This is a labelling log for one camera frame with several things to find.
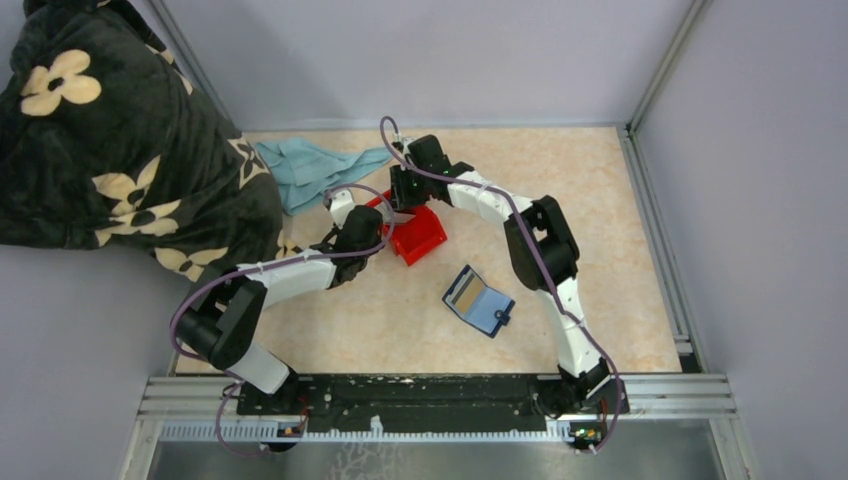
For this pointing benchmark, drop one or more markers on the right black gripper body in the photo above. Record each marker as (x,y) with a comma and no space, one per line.
(409,187)

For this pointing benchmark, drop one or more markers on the navy leather card holder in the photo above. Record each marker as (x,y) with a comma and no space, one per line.
(491,310)

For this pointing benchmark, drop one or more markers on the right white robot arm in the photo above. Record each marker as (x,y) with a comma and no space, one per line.
(542,250)

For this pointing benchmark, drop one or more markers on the red plastic bin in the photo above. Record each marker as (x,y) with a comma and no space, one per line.
(417,232)

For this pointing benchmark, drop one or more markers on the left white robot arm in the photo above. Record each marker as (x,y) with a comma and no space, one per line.
(221,316)

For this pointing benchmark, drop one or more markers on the light blue cloth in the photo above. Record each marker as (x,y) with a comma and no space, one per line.
(303,171)

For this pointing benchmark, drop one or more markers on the black floral fleece blanket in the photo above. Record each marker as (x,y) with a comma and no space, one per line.
(106,142)

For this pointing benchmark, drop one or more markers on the aluminium frame post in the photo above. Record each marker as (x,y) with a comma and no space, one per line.
(692,18)
(188,55)

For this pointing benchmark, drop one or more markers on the gold credit card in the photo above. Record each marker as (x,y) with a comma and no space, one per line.
(467,293)

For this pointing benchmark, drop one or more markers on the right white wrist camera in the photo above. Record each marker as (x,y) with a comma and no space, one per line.
(401,142)

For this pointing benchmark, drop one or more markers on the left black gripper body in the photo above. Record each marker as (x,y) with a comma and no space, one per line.
(376,243)

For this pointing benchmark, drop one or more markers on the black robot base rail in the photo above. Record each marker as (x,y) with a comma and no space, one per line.
(444,407)

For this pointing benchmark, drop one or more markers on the aluminium frame post left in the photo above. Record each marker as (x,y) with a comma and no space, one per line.
(188,55)

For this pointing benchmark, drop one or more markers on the aluminium frame post right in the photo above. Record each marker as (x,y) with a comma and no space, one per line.
(692,18)

